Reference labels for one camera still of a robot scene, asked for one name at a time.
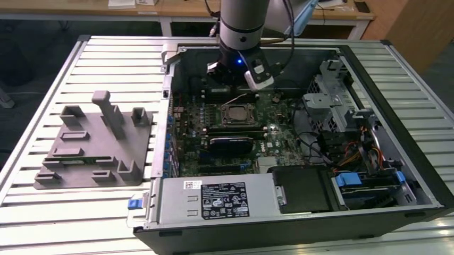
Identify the silver CPU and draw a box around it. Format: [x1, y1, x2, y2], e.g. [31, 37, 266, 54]
[230, 107, 249, 120]

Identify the metal socket cover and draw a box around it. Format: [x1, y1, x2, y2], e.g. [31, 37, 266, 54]
[221, 104, 257, 126]

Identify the CPU socket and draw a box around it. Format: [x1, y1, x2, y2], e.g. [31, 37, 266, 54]
[219, 104, 258, 126]

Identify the black RAM sticks row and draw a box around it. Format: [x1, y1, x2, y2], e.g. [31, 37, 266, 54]
[207, 127, 266, 140]

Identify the green motherboard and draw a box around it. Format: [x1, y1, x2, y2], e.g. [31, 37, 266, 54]
[170, 90, 310, 177]

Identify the grey metal drive cage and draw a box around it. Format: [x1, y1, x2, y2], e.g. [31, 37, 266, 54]
[301, 59, 359, 133]

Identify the black graphics card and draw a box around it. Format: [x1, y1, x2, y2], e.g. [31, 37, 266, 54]
[209, 137, 255, 155]

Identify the small silver heatsink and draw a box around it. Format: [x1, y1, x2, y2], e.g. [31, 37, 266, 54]
[257, 156, 279, 169]

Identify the wooden desk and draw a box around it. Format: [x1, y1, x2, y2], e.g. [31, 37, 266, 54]
[0, 0, 377, 40]

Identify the grey plastic latch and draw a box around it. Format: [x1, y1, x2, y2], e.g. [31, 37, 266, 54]
[349, 108, 382, 127]

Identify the grey parts rack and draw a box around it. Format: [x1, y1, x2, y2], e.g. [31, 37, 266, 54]
[32, 90, 156, 190]

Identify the black label sticker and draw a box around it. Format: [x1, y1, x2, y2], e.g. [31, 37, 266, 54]
[201, 182, 250, 220]

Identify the black plastic drive cover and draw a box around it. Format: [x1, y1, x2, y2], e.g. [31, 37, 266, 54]
[267, 166, 342, 215]

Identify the silver power supply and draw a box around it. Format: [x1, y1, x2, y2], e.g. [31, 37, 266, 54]
[155, 174, 287, 225]

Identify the hard disk in blue carrier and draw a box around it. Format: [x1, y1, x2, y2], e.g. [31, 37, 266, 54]
[335, 172, 401, 205]

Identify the wooden cabinet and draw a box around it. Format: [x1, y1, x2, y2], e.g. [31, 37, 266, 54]
[361, 0, 454, 78]

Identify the blue case release latch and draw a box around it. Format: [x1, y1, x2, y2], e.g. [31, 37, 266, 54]
[127, 193, 150, 212]

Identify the black open PC case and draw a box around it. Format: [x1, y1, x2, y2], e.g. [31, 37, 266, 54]
[132, 39, 454, 255]

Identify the white stand foot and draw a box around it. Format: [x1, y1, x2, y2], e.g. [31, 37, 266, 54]
[0, 87, 16, 109]

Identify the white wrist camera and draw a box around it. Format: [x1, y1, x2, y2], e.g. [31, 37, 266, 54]
[243, 59, 277, 92]

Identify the hanging cable with plug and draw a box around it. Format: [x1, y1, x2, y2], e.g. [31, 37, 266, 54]
[207, 0, 221, 37]

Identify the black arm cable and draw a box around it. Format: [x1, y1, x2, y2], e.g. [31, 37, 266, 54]
[282, 0, 297, 72]

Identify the orange yellow wire bundle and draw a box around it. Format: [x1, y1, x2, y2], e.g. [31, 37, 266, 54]
[333, 126, 387, 171]

